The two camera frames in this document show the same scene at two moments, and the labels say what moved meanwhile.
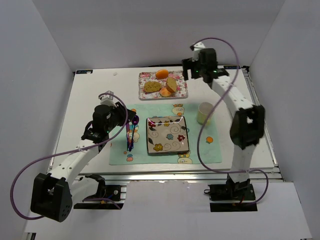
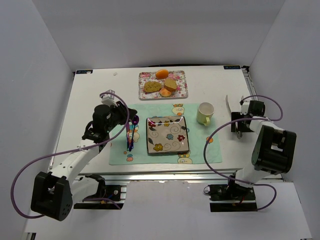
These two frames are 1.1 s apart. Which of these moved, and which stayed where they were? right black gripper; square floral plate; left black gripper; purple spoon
Moved: right black gripper
Stayed: left black gripper; square floral plate; purple spoon
